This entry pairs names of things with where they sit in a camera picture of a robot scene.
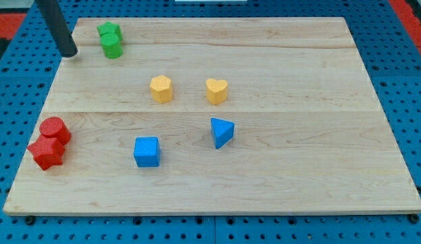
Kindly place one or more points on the blue triangle block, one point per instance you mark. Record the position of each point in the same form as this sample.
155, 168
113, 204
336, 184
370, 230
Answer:
222, 131

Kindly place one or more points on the blue cube block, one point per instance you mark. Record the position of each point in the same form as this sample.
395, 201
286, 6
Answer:
147, 152

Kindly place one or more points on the yellow heart block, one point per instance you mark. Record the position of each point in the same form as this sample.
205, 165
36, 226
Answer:
216, 91

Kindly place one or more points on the wooden board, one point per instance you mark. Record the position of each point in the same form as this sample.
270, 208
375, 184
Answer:
310, 137

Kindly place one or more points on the yellow hexagon block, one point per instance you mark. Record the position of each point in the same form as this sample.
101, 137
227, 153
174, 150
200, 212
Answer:
161, 89

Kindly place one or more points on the green cylinder block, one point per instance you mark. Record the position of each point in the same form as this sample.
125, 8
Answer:
111, 45

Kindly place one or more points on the green star block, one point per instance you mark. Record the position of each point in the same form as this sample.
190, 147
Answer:
110, 28

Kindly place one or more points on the red cylinder block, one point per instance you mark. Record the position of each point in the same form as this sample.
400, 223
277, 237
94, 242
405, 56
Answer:
54, 127

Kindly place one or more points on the red star block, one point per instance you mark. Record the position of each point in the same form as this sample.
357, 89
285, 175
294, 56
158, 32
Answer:
46, 152

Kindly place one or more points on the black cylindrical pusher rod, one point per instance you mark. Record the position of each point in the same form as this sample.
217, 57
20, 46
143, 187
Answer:
57, 25

